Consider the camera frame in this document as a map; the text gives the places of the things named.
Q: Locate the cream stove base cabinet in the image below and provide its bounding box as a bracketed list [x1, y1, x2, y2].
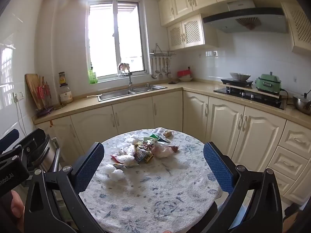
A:
[182, 91, 287, 165]

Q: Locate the steel wok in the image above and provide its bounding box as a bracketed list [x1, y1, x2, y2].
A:
[230, 72, 252, 82]

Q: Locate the dark rack with red tools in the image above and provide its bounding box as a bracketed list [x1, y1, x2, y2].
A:
[36, 76, 55, 116]

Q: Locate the cream lattice door wall cabinet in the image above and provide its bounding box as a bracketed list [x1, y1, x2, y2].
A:
[168, 15, 219, 51]
[282, 2, 311, 54]

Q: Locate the grey range hood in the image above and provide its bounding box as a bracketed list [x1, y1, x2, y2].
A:
[202, 0, 289, 33]

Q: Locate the clear plastic bag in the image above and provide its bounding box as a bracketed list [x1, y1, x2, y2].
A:
[152, 143, 180, 159]

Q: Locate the black gas hob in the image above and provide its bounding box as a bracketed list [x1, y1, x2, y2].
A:
[214, 86, 285, 110]

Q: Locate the steel wall utensil rack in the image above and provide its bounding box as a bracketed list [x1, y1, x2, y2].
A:
[149, 44, 176, 57]

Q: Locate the person's left hand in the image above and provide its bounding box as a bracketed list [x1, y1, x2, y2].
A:
[7, 190, 25, 233]

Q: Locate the green dish soap bottle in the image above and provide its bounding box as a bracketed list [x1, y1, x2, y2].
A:
[88, 66, 98, 84]

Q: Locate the steel pot with handle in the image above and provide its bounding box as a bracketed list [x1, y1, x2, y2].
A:
[293, 93, 311, 115]

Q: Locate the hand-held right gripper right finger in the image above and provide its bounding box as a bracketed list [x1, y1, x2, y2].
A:
[203, 141, 283, 233]

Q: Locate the white framed window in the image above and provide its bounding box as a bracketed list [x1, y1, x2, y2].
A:
[86, 0, 149, 82]

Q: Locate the blue white snack wrapper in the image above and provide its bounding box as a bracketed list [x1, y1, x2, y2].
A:
[133, 148, 149, 163]

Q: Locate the white power cable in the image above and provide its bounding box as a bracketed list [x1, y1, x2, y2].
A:
[15, 101, 28, 137]

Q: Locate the red white snack packet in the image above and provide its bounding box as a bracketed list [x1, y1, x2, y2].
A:
[110, 153, 136, 167]

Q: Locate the green snack wrapper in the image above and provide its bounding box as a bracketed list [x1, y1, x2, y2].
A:
[149, 134, 171, 144]

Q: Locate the stainless steel double sink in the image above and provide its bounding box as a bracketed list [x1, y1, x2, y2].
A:
[98, 84, 168, 102]

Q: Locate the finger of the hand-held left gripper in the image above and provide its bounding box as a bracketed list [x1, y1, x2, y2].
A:
[0, 129, 20, 151]
[0, 128, 50, 168]

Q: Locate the brown folding fan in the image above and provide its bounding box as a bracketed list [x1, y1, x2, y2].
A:
[236, 17, 263, 31]

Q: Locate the red pot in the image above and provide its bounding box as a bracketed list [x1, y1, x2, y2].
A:
[177, 67, 192, 77]

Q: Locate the silver metal stand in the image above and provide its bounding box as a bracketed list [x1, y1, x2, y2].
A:
[41, 136, 61, 173]

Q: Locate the cream upper wall cabinet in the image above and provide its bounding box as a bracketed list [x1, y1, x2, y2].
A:
[158, 0, 311, 27]

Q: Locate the wooden cutting board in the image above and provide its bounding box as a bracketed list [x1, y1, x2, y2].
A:
[25, 73, 49, 110]

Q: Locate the clear plastic jar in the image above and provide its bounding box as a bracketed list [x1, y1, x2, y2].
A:
[59, 84, 73, 105]

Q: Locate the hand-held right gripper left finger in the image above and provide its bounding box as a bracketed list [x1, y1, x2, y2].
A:
[24, 141, 105, 233]

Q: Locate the hanging steel ladle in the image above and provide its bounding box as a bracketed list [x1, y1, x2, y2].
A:
[151, 56, 158, 79]

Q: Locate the black power cable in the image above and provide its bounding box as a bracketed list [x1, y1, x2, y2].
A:
[279, 89, 295, 107]

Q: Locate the green electric cooker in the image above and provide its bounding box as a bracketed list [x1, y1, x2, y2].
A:
[255, 71, 282, 95]

